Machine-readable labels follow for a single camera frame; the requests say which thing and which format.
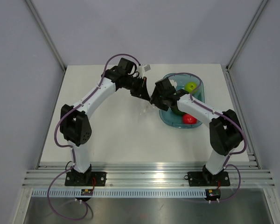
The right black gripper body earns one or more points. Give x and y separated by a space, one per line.
163 104

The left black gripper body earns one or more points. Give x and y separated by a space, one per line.
132 84

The clear zip top bag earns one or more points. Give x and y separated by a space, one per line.
146 110

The dark green avocado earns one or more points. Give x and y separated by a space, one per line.
176 111

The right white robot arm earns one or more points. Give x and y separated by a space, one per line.
226 133

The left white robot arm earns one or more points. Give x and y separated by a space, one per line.
75 120

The teal plastic tray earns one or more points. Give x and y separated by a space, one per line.
186 106

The green apple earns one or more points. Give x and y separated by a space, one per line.
190 87

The red apple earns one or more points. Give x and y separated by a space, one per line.
189 119

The right small circuit board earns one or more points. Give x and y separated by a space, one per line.
213 194

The small circuit board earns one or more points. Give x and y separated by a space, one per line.
86 192
213 194

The left small circuit board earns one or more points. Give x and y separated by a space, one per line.
86 192

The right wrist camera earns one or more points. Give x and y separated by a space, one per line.
174 83

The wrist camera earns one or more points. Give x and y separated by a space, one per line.
143 68
174 83

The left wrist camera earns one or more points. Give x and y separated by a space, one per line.
143 68

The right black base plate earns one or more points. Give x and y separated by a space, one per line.
201 179

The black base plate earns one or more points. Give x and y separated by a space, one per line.
201 179
76 179

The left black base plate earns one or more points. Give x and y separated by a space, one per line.
76 179

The left aluminium frame post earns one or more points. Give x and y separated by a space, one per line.
40 24

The aluminium frame post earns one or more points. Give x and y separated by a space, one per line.
40 24
247 33

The aluminium mounting rail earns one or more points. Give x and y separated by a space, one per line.
148 176

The right aluminium frame post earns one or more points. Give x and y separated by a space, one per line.
247 33

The white slotted cable duct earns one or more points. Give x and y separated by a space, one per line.
123 193

